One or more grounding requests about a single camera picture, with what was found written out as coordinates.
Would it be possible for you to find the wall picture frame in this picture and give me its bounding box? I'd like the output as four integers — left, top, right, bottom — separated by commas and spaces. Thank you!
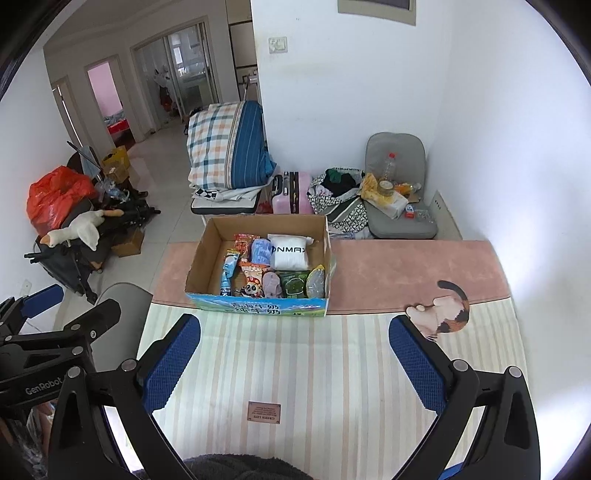
337, 0, 416, 27

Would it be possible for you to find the blue tube packet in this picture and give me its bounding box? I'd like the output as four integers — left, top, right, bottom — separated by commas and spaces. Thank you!
219, 249, 242, 296

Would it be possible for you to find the panda print snack packet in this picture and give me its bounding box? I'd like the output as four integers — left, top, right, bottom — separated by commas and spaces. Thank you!
238, 263, 264, 297

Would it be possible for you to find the black stroller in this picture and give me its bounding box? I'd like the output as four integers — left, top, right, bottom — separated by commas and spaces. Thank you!
25, 143, 162, 305

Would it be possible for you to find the red plastic bag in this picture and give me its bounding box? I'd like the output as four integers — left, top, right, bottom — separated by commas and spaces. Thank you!
26, 167, 98, 236

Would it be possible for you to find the white goose plush toy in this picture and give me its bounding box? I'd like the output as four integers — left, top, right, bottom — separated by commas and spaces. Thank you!
39, 209, 125, 252

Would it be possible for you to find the white soft pouch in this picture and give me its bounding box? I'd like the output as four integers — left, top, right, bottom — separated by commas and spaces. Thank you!
267, 233, 309, 272

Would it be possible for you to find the grey padded chair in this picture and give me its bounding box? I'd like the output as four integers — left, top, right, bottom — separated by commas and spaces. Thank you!
365, 132, 438, 240

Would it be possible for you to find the person's dark fleece clothing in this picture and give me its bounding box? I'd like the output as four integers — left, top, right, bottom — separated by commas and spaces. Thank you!
182, 453, 319, 480

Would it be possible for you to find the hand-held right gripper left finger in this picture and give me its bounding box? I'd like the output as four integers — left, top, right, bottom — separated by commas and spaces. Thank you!
47, 314, 201, 480

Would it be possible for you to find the plaid and blue duvet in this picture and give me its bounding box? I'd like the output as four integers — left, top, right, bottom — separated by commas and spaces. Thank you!
187, 100, 278, 191

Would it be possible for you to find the blue and white wipes packet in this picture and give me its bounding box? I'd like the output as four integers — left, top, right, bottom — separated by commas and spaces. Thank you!
249, 237, 273, 267

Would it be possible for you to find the striped blanket with cat print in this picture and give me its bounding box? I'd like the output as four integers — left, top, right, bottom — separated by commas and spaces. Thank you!
136, 240, 529, 468

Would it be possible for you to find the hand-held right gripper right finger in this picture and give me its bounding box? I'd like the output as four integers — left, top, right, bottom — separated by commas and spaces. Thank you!
389, 315, 541, 480

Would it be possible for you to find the white plastic packet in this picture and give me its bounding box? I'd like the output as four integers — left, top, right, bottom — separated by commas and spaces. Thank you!
381, 191, 410, 219

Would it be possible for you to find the green snack packet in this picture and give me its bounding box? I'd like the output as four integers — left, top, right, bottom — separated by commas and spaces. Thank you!
278, 270, 311, 296

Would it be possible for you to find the yellow and clear bag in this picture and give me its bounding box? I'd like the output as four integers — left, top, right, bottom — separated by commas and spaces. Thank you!
305, 264, 328, 298

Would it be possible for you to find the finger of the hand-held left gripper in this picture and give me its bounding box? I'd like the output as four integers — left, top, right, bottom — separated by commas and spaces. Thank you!
0, 283, 65, 334
55, 298, 122, 352

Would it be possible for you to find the small brown cardboard box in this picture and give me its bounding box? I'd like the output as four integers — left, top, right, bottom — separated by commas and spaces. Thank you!
111, 228, 146, 258

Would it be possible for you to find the pink suitcase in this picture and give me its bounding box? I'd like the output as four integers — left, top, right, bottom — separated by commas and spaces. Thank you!
271, 172, 315, 215

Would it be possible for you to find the yellow box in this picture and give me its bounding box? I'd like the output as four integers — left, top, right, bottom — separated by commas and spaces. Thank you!
102, 146, 131, 182

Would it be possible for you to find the patterned bag with clothes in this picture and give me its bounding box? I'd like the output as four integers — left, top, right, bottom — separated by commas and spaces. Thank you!
307, 167, 371, 234

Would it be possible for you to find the yellow plastic bag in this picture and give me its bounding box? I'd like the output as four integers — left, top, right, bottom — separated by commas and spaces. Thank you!
360, 173, 394, 205

